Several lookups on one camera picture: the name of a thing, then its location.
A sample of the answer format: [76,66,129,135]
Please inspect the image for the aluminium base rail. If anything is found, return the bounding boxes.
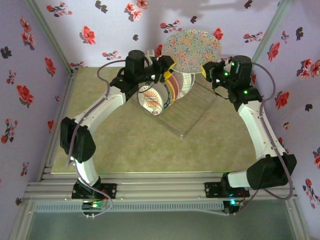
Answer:
[24,171,298,201]

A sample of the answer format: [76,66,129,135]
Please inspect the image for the aluminium corner post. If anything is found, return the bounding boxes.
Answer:
[26,0,76,74]
[249,0,292,68]

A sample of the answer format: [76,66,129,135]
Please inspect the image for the red sunburst plate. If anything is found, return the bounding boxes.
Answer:
[136,83,165,118]

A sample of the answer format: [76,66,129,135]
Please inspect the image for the circuit board with LED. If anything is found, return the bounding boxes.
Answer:
[81,199,106,211]
[223,198,245,216]

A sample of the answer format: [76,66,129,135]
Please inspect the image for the arm lilac cable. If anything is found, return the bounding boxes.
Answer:
[226,61,295,216]
[66,59,126,219]

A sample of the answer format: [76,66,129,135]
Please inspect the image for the grey slotted cable duct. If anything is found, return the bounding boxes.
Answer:
[33,201,225,214]

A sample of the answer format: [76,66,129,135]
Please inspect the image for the blue orange patterned plate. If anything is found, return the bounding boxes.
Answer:
[162,29,223,74]

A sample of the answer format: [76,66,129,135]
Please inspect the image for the left arm lilac cable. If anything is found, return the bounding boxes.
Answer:
[66,59,126,219]

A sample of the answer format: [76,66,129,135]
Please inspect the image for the right arm lilac cable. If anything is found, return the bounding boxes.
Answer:
[226,61,295,216]

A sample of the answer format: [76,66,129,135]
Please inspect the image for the clear acrylic dish rack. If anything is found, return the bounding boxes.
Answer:
[128,72,218,140]

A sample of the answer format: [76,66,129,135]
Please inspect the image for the orange striped plate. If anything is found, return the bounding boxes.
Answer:
[164,74,181,102]

